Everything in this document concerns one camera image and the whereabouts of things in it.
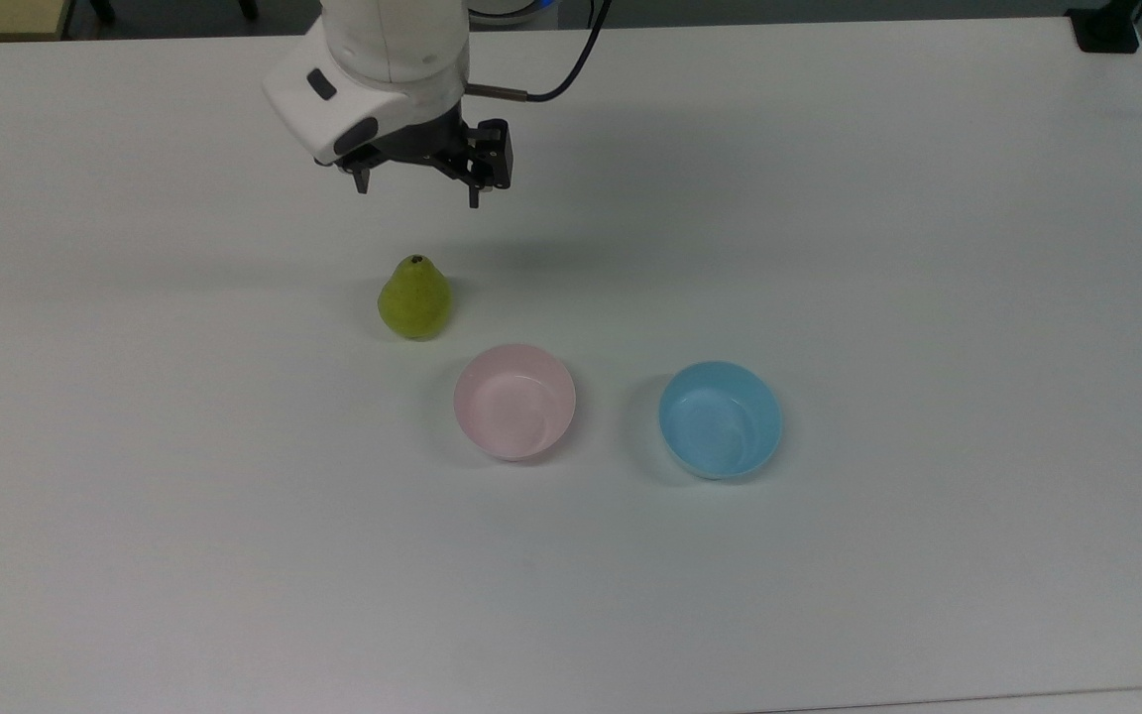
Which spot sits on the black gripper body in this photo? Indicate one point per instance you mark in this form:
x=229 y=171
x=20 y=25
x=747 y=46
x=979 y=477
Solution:
x=432 y=144

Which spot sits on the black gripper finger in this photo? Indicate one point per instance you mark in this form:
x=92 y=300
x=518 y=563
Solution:
x=475 y=193
x=362 y=180

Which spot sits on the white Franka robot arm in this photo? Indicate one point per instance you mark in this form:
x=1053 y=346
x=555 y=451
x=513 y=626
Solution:
x=383 y=59

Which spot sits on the green pear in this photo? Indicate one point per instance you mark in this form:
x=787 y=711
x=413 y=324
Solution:
x=415 y=299

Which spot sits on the pink bowl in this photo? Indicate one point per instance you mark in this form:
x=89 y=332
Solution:
x=514 y=402

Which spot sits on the blue bowl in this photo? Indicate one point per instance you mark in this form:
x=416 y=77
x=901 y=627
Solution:
x=721 y=420

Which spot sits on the black chair leg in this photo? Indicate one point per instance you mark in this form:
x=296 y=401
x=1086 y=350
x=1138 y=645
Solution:
x=103 y=10
x=248 y=8

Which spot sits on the black table clamp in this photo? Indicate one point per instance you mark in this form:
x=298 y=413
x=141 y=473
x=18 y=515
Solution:
x=1104 y=27

